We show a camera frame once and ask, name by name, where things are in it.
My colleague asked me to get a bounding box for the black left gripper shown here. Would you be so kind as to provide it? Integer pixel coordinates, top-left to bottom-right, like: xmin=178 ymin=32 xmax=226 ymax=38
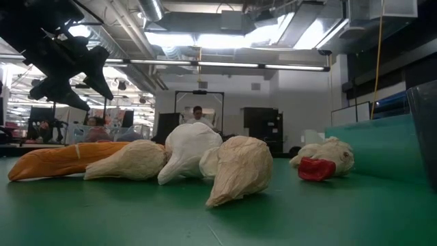
xmin=22 ymin=32 xmax=114 ymax=112

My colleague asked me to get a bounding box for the orange carrot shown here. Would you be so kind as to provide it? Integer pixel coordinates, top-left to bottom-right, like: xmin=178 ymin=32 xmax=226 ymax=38
xmin=7 ymin=141 xmax=132 ymax=182

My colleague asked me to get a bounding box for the beige garlic bulb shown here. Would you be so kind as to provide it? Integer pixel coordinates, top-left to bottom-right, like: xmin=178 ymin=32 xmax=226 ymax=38
xmin=83 ymin=139 xmax=169 ymax=181
xmin=205 ymin=135 xmax=274 ymax=209

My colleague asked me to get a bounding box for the large white garlic bulb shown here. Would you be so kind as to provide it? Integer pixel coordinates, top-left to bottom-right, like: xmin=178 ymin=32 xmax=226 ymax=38
xmin=157 ymin=122 xmax=224 ymax=186

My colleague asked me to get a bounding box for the red pepper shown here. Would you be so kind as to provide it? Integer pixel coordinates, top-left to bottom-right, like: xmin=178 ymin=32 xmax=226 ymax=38
xmin=297 ymin=156 xmax=337 ymax=182

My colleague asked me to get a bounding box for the black monitor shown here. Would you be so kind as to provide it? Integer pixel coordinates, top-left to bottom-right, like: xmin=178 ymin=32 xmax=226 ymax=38
xmin=27 ymin=106 xmax=55 ymax=141

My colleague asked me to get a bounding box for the clear plastic basket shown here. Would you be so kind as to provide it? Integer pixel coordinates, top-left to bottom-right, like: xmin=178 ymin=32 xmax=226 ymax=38
xmin=66 ymin=123 xmax=153 ymax=144

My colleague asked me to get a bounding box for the black upright panel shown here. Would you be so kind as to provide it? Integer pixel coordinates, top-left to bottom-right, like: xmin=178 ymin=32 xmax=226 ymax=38
xmin=152 ymin=112 xmax=181 ymax=144

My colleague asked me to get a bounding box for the person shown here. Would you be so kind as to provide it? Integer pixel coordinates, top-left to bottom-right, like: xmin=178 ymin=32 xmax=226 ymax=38
xmin=186 ymin=105 xmax=216 ymax=129

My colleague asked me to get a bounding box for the long ceiling light bar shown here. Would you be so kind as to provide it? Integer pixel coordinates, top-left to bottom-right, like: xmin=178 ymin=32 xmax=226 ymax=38
xmin=102 ymin=53 xmax=331 ymax=72

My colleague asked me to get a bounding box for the black cabinet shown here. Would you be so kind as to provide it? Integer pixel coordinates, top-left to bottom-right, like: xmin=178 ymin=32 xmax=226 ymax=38
xmin=242 ymin=107 xmax=284 ymax=153

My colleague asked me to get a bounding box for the framed glass board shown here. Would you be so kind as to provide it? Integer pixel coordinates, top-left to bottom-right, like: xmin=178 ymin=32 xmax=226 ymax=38
xmin=330 ymin=100 xmax=372 ymax=124

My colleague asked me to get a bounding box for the teal translucent plastic basket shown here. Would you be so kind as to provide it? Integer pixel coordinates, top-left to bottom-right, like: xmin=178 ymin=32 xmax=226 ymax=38
xmin=324 ymin=113 xmax=427 ymax=185

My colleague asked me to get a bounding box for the grey translucent plastic basket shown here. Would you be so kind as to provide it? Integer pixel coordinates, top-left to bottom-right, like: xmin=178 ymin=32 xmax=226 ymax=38
xmin=406 ymin=80 xmax=437 ymax=192

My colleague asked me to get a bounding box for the yellow hanging cable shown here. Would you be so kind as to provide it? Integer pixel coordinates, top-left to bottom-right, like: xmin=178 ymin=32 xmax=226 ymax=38
xmin=370 ymin=0 xmax=386 ymax=117

